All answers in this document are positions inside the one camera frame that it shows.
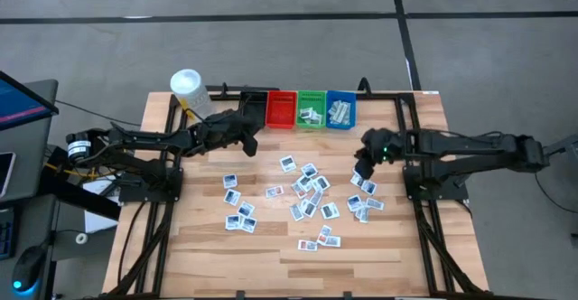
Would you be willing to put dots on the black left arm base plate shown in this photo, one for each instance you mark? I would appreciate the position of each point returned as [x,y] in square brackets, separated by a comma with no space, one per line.
[135,194]

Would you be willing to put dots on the white wipes canister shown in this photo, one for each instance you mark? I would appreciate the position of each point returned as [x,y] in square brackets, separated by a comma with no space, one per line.
[192,92]

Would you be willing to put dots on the black desk beam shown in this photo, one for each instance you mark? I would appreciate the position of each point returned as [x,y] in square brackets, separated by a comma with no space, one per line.
[81,196]

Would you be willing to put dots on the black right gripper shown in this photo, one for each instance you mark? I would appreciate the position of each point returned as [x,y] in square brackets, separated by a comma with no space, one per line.
[392,148]

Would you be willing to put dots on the black keyboard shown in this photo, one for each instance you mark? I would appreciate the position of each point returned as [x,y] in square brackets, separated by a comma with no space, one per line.
[5,234]

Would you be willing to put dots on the white table label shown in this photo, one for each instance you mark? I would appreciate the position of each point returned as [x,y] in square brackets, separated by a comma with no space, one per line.
[431,92]

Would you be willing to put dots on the white paper sheet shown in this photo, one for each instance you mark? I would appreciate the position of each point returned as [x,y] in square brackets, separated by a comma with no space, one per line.
[97,218]

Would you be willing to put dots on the black computer mouse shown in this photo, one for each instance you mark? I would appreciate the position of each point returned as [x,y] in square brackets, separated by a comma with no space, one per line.
[28,268]

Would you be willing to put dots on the green striped bandage packet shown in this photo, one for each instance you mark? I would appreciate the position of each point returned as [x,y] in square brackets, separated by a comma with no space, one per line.
[347,112]
[339,112]
[332,110]
[335,120]

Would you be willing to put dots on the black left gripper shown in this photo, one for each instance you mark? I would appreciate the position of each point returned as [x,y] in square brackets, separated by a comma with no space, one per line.
[228,128]

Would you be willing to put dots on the green plastic basket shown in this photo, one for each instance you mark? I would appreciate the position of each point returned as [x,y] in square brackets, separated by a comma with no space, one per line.
[311,99]

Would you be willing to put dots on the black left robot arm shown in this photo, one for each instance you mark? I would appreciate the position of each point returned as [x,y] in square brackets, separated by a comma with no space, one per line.
[144,139]

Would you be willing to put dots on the black stand leg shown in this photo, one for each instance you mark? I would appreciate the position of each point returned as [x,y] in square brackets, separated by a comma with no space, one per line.
[564,145]

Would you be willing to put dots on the blue plastic basket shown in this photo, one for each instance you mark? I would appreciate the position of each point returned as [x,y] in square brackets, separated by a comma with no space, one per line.
[341,96]

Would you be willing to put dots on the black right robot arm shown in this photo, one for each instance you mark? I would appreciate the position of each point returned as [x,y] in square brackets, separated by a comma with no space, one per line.
[474,144]

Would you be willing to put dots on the red plastic basket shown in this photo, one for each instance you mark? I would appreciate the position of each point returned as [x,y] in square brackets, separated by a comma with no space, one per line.
[281,110]

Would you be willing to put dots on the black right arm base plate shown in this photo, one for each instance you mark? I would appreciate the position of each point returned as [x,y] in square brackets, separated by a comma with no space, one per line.
[454,191]

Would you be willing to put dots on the white tape roll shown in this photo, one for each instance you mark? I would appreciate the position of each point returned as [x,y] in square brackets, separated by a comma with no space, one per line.
[77,238]

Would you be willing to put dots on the computer monitor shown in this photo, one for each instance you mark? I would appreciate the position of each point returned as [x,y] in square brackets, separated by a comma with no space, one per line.
[18,103]

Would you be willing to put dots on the black plastic basket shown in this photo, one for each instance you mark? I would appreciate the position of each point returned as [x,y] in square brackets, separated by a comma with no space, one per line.
[248,97]

